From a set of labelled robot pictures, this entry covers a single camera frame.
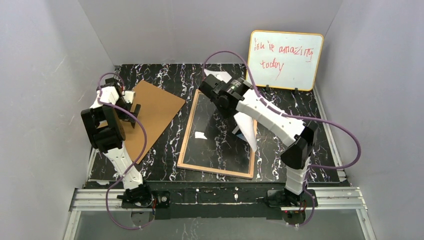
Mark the black marble pattern mat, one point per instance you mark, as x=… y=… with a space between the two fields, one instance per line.
x=221 y=150

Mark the brown cardboard backing board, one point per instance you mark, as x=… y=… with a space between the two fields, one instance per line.
x=158 y=108

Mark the aluminium rail base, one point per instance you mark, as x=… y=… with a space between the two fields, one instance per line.
x=219 y=211

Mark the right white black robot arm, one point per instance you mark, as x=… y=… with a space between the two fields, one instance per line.
x=298 y=137

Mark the white wooden picture frame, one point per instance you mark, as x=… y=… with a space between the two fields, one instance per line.
x=215 y=139

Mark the printed photo with white border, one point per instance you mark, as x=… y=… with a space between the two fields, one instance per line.
x=244 y=124

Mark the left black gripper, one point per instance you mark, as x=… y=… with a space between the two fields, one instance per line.
x=133 y=110

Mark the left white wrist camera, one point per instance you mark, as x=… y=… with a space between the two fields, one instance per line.
x=128 y=96

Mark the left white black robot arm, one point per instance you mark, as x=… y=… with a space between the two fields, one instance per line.
x=103 y=123

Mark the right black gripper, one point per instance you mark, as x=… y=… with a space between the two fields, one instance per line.
x=208 y=85

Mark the clear plastic sheet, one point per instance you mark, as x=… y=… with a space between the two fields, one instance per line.
x=215 y=139

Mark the yellow rimmed whiteboard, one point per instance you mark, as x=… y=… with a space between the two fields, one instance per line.
x=284 y=60

